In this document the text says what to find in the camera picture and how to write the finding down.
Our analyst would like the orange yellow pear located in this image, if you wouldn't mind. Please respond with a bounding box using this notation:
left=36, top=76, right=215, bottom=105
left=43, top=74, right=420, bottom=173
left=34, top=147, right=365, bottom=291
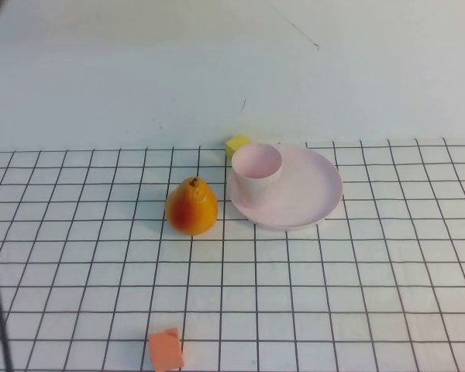
left=165, top=176, right=219, bottom=236

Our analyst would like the pink plastic cup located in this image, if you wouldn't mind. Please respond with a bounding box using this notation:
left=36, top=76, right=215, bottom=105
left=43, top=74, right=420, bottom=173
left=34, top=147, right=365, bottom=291
left=231, top=143, right=284, bottom=205

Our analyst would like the orange rectangular block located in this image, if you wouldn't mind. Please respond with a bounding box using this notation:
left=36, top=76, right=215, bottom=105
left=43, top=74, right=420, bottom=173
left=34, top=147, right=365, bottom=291
left=148, top=327, right=185, bottom=372

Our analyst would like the yellow cube block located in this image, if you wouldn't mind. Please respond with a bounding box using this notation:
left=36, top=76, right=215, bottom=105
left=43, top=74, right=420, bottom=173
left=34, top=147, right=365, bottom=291
left=225, top=133, right=251, bottom=159

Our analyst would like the pink round plate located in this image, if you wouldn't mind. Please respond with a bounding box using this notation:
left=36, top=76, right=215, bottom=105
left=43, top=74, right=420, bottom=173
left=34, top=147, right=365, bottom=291
left=227, top=144, right=344, bottom=233

